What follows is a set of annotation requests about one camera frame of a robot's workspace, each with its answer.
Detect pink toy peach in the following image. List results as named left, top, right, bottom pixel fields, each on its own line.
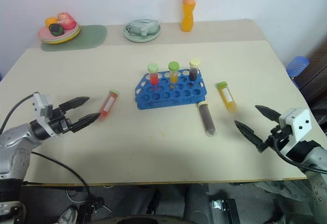
left=56, top=12, right=76, bottom=30

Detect grey shoe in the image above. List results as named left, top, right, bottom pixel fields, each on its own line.
left=57, top=204, right=79, bottom=224

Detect blue plastic stool stack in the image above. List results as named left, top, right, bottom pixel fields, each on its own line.
left=286, top=55, right=310, bottom=82

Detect dark toy avocado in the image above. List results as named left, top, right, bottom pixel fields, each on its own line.
left=49, top=22, right=65, bottom=37

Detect green placemat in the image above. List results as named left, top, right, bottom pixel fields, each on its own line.
left=40, top=24, right=108, bottom=53

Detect yellow plate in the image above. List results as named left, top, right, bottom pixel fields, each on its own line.
left=40, top=24, right=82, bottom=45

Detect brown wooden cabinet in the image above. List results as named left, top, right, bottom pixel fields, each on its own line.
left=297, top=38, right=327, bottom=134

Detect orange soda bottle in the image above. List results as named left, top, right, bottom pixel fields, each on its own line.
left=180, top=0, right=198, bottom=33

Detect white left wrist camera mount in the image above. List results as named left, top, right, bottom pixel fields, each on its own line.
left=32, top=92, right=56, bottom=137

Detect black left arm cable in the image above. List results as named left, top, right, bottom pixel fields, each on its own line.
left=0, top=93, right=35, bottom=135

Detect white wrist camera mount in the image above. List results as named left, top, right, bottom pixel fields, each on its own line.
left=32, top=92, right=56, bottom=137
left=278, top=107, right=313, bottom=157

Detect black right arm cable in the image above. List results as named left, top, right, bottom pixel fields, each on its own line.
left=273, top=134, right=327, bottom=175

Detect orange toy fruit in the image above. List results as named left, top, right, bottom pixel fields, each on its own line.
left=44, top=16, right=58, bottom=29

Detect blue test tube rack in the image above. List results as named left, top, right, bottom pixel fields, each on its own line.
left=134, top=69, right=206, bottom=111

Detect black device under table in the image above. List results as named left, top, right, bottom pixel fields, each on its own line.
left=77, top=200, right=103, bottom=220

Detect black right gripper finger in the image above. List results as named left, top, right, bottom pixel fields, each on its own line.
left=234, top=120, right=264, bottom=148
left=255, top=105, right=281, bottom=126

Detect grey patterned cloth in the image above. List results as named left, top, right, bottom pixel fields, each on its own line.
left=254, top=180, right=313, bottom=202

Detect grey-green pouch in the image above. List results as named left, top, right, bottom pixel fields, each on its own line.
left=125, top=18, right=160, bottom=37

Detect pink plate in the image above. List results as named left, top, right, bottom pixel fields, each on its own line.
left=37, top=22, right=80, bottom=42

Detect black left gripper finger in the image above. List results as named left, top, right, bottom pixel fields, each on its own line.
left=69, top=112, right=101, bottom=133
left=59, top=96, right=90, bottom=113

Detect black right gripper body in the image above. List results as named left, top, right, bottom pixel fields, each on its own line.
left=256, top=128, right=290, bottom=154

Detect orange liquid tube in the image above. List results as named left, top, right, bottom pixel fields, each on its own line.
left=168, top=61, right=180, bottom=84

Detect long black floor cable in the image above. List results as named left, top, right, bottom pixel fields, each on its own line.
left=22, top=152, right=90, bottom=209

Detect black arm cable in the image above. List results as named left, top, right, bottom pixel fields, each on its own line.
left=273, top=134, right=327, bottom=175
left=0, top=93, right=35, bottom=135

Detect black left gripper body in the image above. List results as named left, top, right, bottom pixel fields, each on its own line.
left=49, top=107, right=75, bottom=135

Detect black box with metal latch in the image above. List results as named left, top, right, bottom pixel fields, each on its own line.
left=207, top=197, right=241, bottom=224

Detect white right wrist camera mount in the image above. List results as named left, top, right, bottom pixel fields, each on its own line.
left=278, top=107, right=313, bottom=157

